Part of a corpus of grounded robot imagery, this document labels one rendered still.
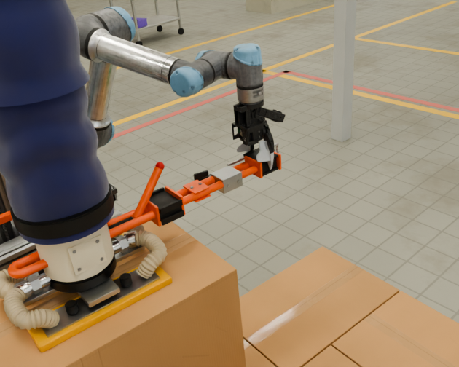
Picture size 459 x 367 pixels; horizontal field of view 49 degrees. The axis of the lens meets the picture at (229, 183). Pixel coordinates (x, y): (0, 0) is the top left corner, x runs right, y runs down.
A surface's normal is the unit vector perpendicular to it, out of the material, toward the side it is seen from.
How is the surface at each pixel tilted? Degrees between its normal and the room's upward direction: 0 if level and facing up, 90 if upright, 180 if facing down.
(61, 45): 96
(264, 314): 0
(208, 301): 90
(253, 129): 89
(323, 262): 0
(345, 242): 0
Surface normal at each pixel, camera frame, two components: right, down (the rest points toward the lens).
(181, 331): 0.62, 0.34
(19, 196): -0.61, 0.21
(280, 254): -0.08, -0.87
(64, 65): 0.85, 0.35
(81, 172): 0.83, -0.09
